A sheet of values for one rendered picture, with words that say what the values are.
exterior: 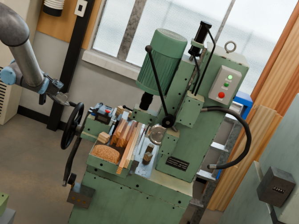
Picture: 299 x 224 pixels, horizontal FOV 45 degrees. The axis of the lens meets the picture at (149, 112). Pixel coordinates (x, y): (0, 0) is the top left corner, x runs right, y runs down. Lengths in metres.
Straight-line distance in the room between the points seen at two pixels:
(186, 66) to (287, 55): 1.44
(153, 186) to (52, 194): 1.12
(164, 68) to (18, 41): 0.72
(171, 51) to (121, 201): 0.85
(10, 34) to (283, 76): 2.27
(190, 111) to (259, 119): 1.40
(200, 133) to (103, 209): 0.69
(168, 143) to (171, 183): 0.26
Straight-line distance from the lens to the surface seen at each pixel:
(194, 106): 1.75
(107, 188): 2.00
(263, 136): 3.15
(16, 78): 1.96
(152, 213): 2.05
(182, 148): 1.94
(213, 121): 1.87
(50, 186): 2.94
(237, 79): 1.73
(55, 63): 3.42
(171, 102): 1.88
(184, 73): 1.82
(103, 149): 1.77
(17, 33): 1.46
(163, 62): 1.80
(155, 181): 1.94
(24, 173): 3.01
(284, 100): 3.25
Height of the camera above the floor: 1.86
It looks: 24 degrees down
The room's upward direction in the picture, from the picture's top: 22 degrees clockwise
